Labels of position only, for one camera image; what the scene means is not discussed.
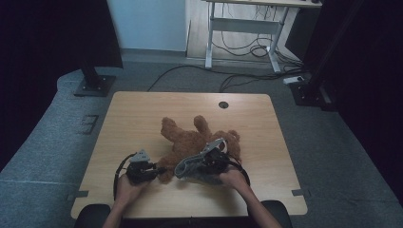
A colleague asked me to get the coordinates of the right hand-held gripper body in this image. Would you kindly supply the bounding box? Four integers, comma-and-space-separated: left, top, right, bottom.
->
199, 138, 230, 175

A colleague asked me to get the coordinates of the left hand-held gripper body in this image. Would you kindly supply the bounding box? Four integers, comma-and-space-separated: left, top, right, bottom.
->
126, 149, 158, 185

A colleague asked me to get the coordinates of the grey felt cloth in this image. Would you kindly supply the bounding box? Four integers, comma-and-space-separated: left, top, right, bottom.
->
174, 154, 232, 186

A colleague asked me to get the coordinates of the brown teddy bear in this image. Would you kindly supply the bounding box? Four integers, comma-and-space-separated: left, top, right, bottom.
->
156, 115, 242, 184

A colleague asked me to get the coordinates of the person's left hand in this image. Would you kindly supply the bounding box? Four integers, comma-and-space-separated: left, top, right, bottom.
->
115, 175, 150, 207

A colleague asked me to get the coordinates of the person's right hand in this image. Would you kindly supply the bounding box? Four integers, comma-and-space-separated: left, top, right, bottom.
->
220, 169, 251, 195

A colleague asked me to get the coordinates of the black chair armrest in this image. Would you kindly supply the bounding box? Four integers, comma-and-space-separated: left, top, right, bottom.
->
74, 203, 112, 228
259, 199, 294, 228

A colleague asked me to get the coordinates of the grey tape strip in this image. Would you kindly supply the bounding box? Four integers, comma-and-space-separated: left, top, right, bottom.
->
291, 188, 312, 198
66, 189, 89, 202

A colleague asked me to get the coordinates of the dark floor socket box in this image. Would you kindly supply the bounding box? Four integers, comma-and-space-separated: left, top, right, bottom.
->
77, 114, 100, 136

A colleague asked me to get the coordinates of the black stand with square base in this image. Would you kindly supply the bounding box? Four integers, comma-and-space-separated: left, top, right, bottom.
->
74, 61, 117, 98

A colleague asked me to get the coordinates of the white power strip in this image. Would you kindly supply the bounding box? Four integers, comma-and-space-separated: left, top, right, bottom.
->
282, 75, 305, 86

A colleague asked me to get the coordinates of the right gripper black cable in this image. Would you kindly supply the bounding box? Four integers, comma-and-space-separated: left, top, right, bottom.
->
226, 159, 251, 188

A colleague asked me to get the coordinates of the long black floor cable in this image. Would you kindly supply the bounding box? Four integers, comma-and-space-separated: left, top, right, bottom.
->
146, 65, 307, 93

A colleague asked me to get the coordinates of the black stand with slanted post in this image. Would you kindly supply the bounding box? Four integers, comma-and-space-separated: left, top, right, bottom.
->
289, 0, 365, 112

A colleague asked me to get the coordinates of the tangle of black cables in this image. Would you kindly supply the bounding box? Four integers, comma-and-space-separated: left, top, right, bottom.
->
211, 3, 302, 65

